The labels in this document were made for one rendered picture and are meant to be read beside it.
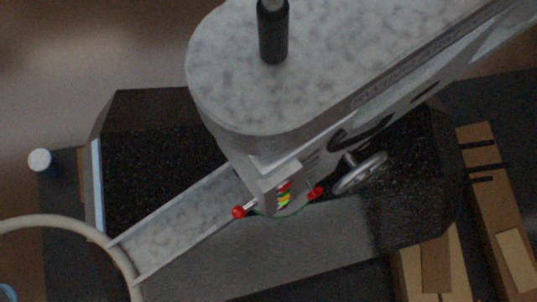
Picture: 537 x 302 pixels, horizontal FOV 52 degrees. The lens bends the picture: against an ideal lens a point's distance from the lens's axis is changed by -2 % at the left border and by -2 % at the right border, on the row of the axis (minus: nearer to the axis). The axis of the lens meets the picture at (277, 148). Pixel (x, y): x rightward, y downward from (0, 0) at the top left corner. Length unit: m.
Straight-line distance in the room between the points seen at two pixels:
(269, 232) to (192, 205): 0.33
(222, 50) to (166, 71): 1.89
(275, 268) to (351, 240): 0.25
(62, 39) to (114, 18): 0.27
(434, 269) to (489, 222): 0.37
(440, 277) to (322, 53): 1.55
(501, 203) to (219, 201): 1.42
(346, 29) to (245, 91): 0.17
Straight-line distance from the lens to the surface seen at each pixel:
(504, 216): 2.50
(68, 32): 2.91
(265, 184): 0.92
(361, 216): 1.69
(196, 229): 1.39
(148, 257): 1.42
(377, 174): 1.66
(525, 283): 2.48
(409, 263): 2.23
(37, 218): 1.45
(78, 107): 2.73
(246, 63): 0.79
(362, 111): 1.10
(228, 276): 1.75
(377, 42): 0.82
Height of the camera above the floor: 2.41
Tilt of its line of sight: 74 degrees down
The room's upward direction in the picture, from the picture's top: 1 degrees counter-clockwise
